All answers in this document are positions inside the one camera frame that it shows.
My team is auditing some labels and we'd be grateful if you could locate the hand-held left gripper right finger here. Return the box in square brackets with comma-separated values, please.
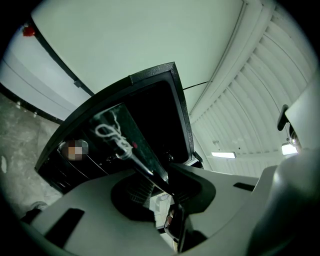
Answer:
[164, 162, 270, 256]

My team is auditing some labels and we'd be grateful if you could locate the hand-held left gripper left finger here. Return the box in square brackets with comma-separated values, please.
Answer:
[24, 168, 177, 256]

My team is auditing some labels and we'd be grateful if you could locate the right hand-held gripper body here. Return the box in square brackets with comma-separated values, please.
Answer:
[249, 79, 320, 256]

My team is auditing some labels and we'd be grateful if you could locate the black shelf cabinet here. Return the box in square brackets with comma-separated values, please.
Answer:
[34, 61, 204, 196]

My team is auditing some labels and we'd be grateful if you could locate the ceiling light panel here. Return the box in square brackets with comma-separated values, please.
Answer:
[281, 143, 300, 156]
[211, 150, 237, 159]

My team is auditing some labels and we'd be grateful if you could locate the red plastic object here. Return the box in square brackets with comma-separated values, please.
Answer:
[21, 23, 36, 38]

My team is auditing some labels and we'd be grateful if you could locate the black hanging cable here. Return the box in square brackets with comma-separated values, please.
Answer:
[182, 80, 213, 91]

